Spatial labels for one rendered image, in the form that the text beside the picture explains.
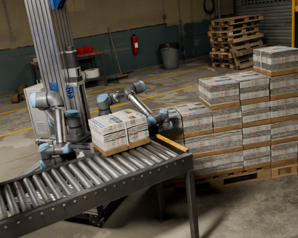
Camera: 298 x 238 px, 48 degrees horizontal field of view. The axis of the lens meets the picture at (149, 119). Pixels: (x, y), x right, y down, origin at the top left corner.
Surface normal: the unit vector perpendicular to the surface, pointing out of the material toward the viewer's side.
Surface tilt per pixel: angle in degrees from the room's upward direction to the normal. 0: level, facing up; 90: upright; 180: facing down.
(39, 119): 90
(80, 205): 90
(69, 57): 90
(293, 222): 0
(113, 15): 90
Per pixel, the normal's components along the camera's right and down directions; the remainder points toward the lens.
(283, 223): -0.12, -0.94
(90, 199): 0.49, 0.22
